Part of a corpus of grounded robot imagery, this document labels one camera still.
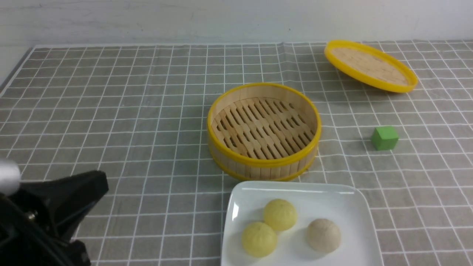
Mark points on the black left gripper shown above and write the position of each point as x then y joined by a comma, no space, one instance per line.
39,219

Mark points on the yellow steamed bun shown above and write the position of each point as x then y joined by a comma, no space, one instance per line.
259,239
279,214

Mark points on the beige steamed bun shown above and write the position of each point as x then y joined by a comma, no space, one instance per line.
323,236

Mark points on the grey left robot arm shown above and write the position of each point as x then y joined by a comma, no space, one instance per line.
8,176

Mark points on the white square plate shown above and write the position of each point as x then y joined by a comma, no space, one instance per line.
344,205

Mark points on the grey checkered tablecloth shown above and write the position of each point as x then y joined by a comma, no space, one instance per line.
139,114

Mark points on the bamboo steamer basket yellow rim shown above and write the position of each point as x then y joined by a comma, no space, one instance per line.
263,132

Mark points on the green cube block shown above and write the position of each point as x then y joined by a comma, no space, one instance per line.
384,138

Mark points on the bamboo steamer lid yellow rim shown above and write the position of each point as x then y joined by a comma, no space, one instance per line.
370,66

